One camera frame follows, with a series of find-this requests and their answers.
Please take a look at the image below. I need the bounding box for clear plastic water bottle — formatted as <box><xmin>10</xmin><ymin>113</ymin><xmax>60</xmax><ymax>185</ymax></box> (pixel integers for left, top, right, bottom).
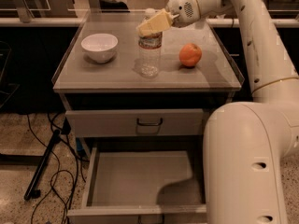
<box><xmin>136</xmin><ymin>7</ymin><xmax>164</xmax><ymax>78</ymax></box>

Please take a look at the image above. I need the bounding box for grey drawer cabinet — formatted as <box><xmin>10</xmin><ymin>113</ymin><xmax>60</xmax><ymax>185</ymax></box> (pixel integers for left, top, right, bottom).
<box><xmin>51</xmin><ymin>10</ymin><xmax>245</xmax><ymax>224</ymax></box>

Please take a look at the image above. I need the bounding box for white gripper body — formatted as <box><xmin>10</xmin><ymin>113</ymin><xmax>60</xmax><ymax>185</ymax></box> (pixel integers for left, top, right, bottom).
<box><xmin>165</xmin><ymin>0</ymin><xmax>233</xmax><ymax>27</ymax></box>

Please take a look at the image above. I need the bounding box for white counter rail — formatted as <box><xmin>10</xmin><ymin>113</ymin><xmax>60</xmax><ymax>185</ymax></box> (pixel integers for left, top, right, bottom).
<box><xmin>0</xmin><ymin>18</ymin><xmax>299</xmax><ymax>28</ymax></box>

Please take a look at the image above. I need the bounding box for open middle drawer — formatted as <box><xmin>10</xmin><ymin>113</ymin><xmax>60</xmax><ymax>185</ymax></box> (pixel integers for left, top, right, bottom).
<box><xmin>68</xmin><ymin>147</ymin><xmax>207</xmax><ymax>224</ymax></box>

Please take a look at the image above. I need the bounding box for white ceramic bowl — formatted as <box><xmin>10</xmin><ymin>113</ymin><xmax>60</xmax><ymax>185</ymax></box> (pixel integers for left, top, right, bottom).
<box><xmin>81</xmin><ymin>34</ymin><xmax>119</xmax><ymax>63</ymax></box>

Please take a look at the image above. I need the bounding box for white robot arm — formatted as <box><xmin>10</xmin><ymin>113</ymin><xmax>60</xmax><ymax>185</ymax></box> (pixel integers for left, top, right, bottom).
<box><xmin>137</xmin><ymin>0</ymin><xmax>299</xmax><ymax>224</ymax></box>

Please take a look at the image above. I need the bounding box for orange fruit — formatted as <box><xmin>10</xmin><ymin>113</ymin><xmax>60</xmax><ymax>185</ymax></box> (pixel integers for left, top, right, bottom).
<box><xmin>179</xmin><ymin>43</ymin><xmax>202</xmax><ymax>67</ymax></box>

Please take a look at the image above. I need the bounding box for closed top drawer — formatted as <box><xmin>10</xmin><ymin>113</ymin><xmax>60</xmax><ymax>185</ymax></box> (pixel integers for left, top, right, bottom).
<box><xmin>66</xmin><ymin>109</ymin><xmax>209</xmax><ymax>137</ymax></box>

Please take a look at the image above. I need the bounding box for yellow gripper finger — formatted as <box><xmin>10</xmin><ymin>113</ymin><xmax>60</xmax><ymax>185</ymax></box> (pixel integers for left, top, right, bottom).
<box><xmin>136</xmin><ymin>8</ymin><xmax>178</xmax><ymax>37</ymax></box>

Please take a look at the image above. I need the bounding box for black floor stand bar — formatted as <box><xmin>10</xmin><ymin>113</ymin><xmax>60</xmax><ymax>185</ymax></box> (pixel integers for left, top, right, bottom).
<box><xmin>23</xmin><ymin>130</ymin><xmax>60</xmax><ymax>201</ymax></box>

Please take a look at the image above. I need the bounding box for black floor cable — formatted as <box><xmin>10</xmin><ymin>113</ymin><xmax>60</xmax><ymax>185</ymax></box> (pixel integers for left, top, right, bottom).
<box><xmin>25</xmin><ymin>112</ymin><xmax>88</xmax><ymax>224</ymax></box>

